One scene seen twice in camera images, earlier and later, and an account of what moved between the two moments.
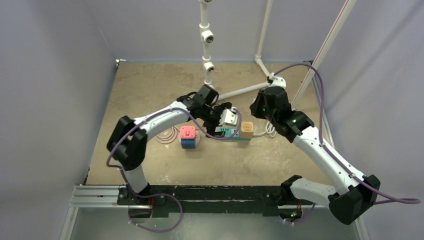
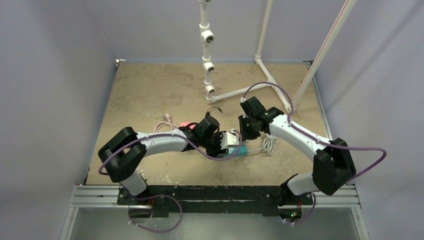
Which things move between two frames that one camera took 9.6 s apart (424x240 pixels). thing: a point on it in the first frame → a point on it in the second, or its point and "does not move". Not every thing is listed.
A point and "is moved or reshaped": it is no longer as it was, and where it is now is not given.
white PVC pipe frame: (207, 36) does not move
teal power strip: (229, 131) is moved or reshaped
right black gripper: (257, 108) → (247, 131)
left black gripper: (210, 128) → (217, 152)
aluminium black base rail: (161, 201) does not move
